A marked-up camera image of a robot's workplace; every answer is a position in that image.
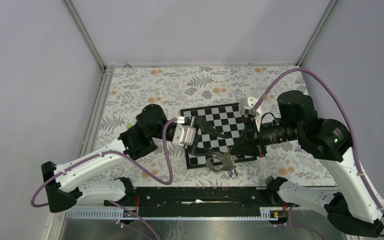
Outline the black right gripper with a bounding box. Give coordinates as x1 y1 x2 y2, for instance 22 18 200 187
229 114 302 157

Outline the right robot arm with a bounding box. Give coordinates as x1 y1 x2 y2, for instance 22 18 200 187
229 90 384 238

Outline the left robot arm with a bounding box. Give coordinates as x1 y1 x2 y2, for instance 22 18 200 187
30 104 226 213

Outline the black white chessboard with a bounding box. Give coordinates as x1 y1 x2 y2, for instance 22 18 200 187
180 103 257 170

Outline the floral table cloth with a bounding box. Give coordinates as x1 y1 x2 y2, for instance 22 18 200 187
95 66 335 187

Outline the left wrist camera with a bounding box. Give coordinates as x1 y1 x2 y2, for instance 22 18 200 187
172 116 197 148

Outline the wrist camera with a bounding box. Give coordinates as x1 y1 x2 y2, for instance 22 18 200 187
238 97 263 132
172 116 197 148

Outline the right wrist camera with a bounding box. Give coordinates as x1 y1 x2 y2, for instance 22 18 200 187
238 97 263 132

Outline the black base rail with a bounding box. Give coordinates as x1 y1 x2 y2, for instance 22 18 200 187
117 186 292 218

